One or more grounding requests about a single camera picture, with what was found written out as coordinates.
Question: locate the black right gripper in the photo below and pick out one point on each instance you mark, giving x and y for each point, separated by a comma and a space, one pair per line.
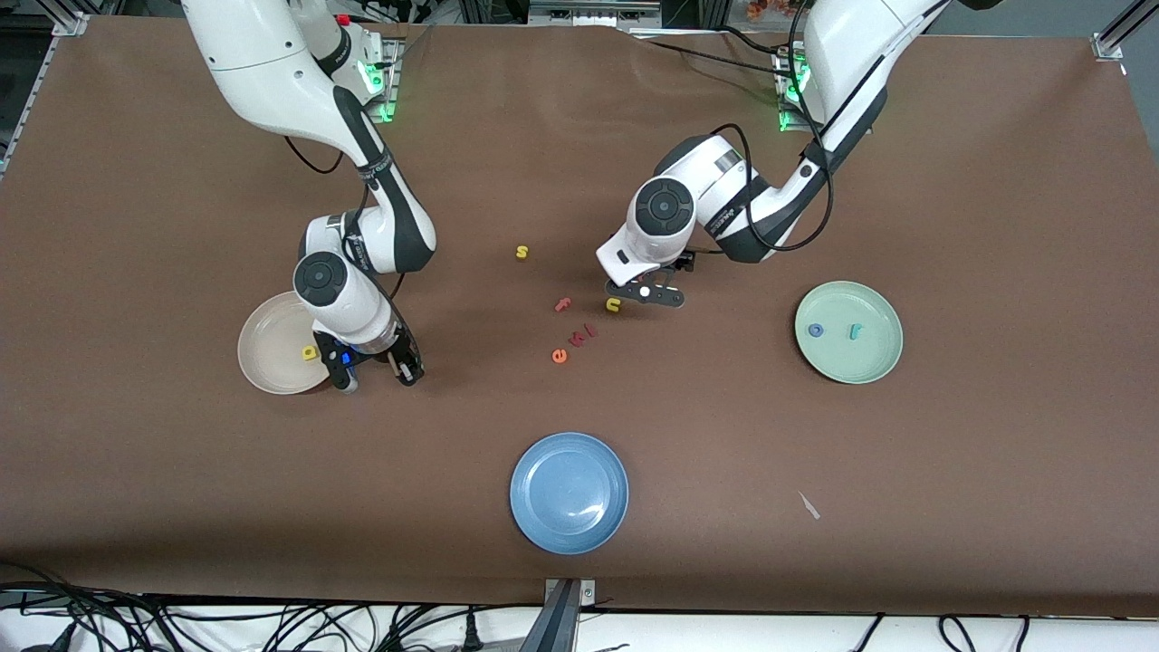
391, 353

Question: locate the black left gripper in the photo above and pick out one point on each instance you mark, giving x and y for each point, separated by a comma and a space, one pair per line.
685, 263

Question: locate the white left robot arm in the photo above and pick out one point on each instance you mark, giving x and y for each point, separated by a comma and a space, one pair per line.
851, 45

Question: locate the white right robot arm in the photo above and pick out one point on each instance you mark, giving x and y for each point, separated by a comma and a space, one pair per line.
263, 63

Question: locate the red letter k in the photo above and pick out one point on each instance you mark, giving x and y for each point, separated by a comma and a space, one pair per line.
576, 340

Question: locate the beige brown plate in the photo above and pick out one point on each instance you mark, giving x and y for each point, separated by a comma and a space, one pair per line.
272, 344

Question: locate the brown table mat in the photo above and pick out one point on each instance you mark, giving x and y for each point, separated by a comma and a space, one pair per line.
579, 163

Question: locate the light green plate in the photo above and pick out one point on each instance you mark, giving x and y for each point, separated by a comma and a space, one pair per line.
860, 358

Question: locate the blue plate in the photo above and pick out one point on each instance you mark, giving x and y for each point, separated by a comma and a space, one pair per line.
569, 493

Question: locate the orange background object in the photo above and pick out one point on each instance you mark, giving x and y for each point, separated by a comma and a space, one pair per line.
779, 7

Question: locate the small white paper scrap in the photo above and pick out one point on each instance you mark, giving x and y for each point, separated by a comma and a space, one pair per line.
809, 505

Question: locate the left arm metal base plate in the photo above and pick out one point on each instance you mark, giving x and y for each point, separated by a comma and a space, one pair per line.
790, 127

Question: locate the aluminium frame structure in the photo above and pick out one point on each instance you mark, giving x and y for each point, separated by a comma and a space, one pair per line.
593, 14

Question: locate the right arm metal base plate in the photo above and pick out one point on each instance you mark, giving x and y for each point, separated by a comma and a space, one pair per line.
391, 91

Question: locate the metal front camera bracket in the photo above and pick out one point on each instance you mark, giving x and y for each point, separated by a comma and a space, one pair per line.
563, 625

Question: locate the aluminium corner bracket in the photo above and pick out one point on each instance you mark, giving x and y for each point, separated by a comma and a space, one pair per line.
1109, 45
71, 24

